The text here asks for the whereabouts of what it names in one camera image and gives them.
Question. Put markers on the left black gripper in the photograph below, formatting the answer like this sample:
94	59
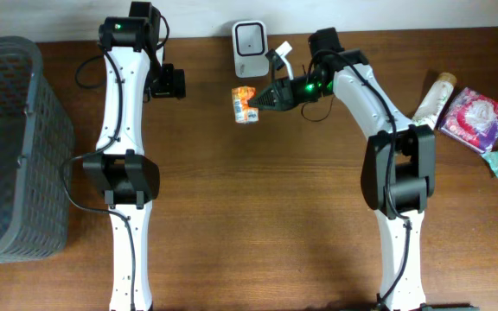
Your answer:
172	80

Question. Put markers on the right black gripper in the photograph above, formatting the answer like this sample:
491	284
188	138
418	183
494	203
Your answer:
283	98

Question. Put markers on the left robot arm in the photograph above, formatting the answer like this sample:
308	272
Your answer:
128	181

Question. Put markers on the white barcode scanner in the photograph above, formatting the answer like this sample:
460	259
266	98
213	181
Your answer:
249	48

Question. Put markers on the white bamboo print tube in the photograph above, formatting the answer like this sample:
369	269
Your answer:
435	100

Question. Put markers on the orange pocket tissue pack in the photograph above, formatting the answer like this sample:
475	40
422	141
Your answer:
243	113

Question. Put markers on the grey plastic mesh basket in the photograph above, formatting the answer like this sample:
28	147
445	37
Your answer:
36	137

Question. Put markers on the purple red tissue pack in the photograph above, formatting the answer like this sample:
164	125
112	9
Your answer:
472	119

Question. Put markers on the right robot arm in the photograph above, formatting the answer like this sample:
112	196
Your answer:
398	170

